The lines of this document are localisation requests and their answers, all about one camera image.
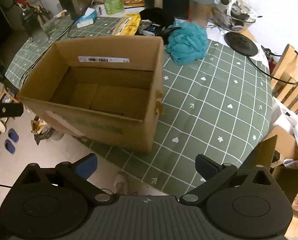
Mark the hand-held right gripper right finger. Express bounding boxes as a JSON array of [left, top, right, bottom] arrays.
[[180, 154, 278, 207]]

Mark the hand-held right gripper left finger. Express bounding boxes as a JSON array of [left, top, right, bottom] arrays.
[[14, 153, 114, 207]]

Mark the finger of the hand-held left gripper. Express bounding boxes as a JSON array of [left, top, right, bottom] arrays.
[[0, 102, 24, 118]]

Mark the brown cardboard box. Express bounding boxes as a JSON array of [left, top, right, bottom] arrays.
[[17, 35, 165, 153]]

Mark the teal mesh bath sponge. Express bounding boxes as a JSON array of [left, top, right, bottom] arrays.
[[166, 19, 209, 66]]

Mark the yellow snack packet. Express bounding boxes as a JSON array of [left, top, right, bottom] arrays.
[[113, 13, 141, 37]]

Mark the black round case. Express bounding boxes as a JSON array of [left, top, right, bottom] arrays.
[[138, 8, 176, 44]]

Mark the blue slipper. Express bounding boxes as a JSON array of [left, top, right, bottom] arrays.
[[4, 139, 16, 155], [7, 128, 19, 142]]

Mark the white shoe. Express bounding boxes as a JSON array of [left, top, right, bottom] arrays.
[[113, 171, 129, 193]]

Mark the open cardboard carton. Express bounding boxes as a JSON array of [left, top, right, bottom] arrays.
[[261, 125, 298, 213]]

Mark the blue tissue pack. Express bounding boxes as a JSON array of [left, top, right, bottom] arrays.
[[76, 7, 97, 28]]

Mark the black kettle base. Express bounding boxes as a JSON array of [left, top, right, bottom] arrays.
[[224, 31, 259, 57]]

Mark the wooden chair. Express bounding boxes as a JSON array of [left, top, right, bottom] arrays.
[[270, 44, 298, 125]]

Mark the black packet with blue print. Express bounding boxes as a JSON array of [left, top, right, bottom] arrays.
[[142, 22, 162, 36]]

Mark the green-labelled jar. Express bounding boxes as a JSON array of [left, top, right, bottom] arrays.
[[102, 0, 125, 15]]

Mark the grey-lidded shaker bottle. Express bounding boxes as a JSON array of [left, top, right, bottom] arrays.
[[188, 0, 215, 28]]

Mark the thin black cable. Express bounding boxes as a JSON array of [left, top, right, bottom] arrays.
[[19, 17, 89, 88]]

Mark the black kettle base cable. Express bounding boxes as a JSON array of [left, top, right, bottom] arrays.
[[248, 50, 298, 84]]

